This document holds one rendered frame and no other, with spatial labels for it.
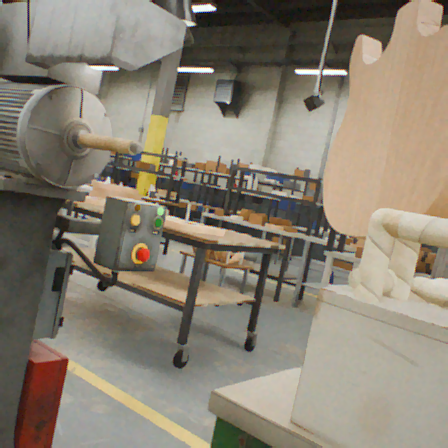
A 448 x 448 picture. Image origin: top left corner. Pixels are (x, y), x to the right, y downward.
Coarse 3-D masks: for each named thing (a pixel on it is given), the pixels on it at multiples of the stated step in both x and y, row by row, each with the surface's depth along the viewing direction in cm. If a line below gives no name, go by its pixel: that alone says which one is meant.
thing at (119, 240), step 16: (112, 208) 146; (128, 208) 143; (144, 208) 147; (112, 224) 145; (128, 224) 144; (144, 224) 148; (64, 240) 153; (112, 240) 145; (128, 240) 145; (144, 240) 150; (160, 240) 154; (80, 256) 152; (96, 256) 148; (112, 256) 144; (128, 256) 146; (96, 272) 150; (112, 272) 149
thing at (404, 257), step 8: (400, 240) 67; (408, 240) 66; (400, 248) 67; (408, 248) 66; (416, 248) 66; (392, 256) 68; (400, 256) 66; (408, 256) 66; (416, 256) 67; (392, 264) 67; (400, 264) 66; (408, 264) 66; (400, 272) 66; (408, 272) 66; (400, 280) 66; (408, 280) 66; (400, 288) 66; (408, 288) 67; (392, 296) 67; (400, 296) 66
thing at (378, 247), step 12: (372, 228) 61; (372, 240) 60; (384, 240) 60; (372, 252) 60; (384, 252) 60; (360, 264) 62; (372, 264) 60; (384, 264) 60; (372, 276) 60; (384, 276) 61; (360, 288) 61; (372, 288) 60; (372, 300) 60
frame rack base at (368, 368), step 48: (336, 288) 65; (336, 336) 61; (384, 336) 57; (432, 336) 54; (336, 384) 60; (384, 384) 57; (432, 384) 53; (336, 432) 60; (384, 432) 56; (432, 432) 53
